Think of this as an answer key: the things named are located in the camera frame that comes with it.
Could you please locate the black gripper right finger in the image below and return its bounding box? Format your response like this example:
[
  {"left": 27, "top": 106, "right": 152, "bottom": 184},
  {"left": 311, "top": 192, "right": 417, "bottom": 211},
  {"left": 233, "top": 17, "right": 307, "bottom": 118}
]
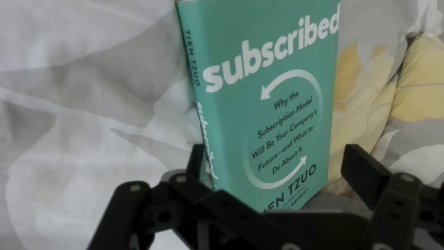
[{"left": 342, "top": 145, "right": 444, "bottom": 250}]

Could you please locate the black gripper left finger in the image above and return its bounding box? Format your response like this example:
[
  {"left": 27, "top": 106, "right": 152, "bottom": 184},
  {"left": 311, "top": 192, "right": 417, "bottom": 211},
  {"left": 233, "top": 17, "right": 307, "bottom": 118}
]
[{"left": 88, "top": 145, "right": 297, "bottom": 250}]

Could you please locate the teal hardcover book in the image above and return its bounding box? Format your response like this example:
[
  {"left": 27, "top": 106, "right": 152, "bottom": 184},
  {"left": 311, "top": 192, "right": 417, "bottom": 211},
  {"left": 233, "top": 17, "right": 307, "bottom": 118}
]
[{"left": 177, "top": 0, "right": 342, "bottom": 211}]

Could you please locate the grey yellow floral bedspread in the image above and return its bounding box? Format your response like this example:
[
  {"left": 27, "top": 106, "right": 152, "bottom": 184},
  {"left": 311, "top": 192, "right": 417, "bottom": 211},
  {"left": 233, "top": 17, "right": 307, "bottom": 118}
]
[{"left": 0, "top": 0, "right": 444, "bottom": 250}]

